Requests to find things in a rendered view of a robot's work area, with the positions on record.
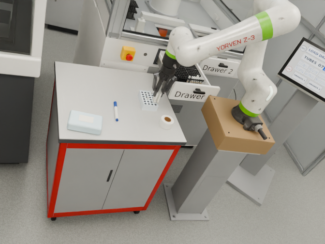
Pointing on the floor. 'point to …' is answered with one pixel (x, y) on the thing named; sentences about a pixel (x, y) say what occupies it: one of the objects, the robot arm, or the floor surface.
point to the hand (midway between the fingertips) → (157, 96)
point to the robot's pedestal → (200, 180)
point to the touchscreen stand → (277, 129)
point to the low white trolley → (106, 143)
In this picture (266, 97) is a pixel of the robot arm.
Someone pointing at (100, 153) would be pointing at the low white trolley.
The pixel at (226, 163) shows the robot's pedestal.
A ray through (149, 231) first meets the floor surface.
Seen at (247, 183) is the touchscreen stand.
